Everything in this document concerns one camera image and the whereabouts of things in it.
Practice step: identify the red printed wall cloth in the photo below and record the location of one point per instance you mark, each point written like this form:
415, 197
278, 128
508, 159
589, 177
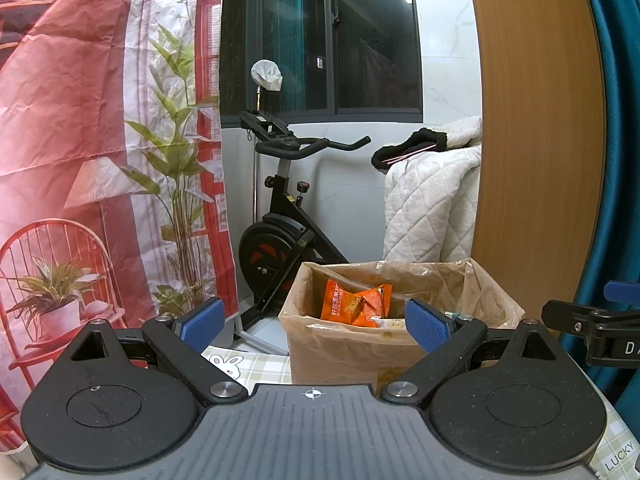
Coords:
75, 160

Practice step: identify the dark window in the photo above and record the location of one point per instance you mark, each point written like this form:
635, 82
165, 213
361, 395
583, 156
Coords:
370, 35

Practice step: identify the plastic-lined cardboard box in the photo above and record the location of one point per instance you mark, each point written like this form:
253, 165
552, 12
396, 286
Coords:
345, 355

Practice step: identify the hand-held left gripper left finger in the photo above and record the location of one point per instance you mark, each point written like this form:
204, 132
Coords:
202, 326

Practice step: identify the orange snack packet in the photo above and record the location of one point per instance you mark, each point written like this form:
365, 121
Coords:
376, 305
340, 305

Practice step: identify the teal curtain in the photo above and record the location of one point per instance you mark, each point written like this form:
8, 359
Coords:
620, 135

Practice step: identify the black knitted garment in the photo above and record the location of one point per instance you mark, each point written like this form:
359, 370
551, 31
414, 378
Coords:
400, 152

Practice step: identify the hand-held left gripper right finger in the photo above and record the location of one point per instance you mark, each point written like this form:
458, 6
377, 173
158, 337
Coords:
425, 329

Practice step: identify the white cloth cover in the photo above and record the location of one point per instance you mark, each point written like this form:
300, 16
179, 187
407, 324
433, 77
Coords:
267, 75

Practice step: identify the checked tablecloth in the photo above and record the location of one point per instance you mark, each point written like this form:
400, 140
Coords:
260, 365

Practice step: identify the wooden panel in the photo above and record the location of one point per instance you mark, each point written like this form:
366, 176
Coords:
540, 135

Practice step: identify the white fleece blanket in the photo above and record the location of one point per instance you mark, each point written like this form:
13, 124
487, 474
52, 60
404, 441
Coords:
465, 132

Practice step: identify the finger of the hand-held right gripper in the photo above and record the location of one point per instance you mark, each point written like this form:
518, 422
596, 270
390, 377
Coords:
570, 317
625, 294

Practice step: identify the white quilted blanket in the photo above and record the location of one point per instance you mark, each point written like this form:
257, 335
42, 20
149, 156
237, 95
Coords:
430, 210

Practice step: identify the black exercise bike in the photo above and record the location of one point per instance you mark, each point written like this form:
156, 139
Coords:
280, 250

